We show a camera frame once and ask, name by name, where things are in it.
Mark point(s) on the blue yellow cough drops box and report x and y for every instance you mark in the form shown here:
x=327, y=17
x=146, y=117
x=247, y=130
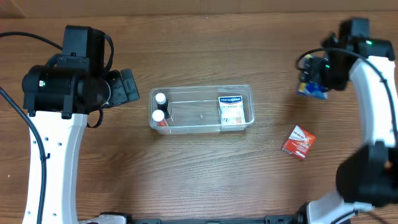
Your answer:
x=312, y=90

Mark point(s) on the orange tube with white cap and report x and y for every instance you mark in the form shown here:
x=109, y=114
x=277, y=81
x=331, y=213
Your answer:
x=159, y=119

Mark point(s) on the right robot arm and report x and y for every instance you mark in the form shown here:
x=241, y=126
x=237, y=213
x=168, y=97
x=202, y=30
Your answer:
x=368, y=178

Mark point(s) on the black bottle with white cap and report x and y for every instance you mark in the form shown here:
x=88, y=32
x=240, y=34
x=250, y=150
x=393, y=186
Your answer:
x=163, y=104

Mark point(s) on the white Hansaplast plaster box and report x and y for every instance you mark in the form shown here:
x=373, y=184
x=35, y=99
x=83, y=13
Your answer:
x=231, y=110

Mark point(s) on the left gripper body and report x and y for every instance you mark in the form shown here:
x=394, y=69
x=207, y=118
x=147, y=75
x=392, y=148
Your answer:
x=123, y=88

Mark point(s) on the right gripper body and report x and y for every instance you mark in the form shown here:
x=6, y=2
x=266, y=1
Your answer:
x=313, y=73

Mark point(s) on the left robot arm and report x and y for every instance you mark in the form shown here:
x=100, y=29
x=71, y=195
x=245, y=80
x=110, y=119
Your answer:
x=58, y=98

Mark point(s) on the red medicine sachet box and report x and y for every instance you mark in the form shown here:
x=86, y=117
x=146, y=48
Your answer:
x=299, y=143

